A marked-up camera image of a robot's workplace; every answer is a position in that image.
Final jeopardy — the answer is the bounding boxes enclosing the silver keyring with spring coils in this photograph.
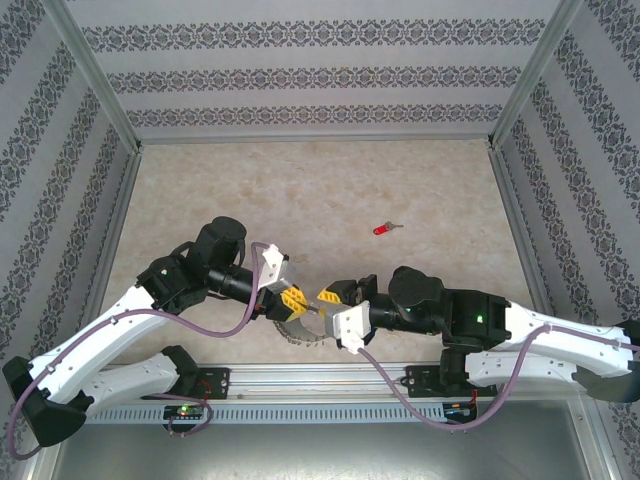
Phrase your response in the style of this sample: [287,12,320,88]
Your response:
[272,317,332,347]

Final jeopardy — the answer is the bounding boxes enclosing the grey metal sheet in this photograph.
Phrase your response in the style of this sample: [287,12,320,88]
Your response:
[52,422,594,480]

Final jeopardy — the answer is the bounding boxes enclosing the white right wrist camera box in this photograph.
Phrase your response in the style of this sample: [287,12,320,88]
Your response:
[323,301,375,355]

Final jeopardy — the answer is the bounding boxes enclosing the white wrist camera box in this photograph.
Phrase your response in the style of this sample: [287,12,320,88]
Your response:
[258,241,298,294]
[323,301,375,355]

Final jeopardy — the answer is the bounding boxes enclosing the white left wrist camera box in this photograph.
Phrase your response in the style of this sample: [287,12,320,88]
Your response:
[258,241,298,294]

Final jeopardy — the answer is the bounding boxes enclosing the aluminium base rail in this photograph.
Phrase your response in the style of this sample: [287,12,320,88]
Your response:
[227,363,411,401]

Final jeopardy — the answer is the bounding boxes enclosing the grey slotted cable duct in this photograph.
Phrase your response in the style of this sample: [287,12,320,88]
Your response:
[87,402,479,426]

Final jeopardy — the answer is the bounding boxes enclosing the aluminium frame bar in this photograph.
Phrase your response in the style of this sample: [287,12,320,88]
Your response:
[487,147,616,480]
[27,147,146,480]
[137,132,496,147]

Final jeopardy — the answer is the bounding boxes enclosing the aluminium frame post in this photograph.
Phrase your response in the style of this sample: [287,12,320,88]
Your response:
[38,0,144,151]
[487,0,585,151]

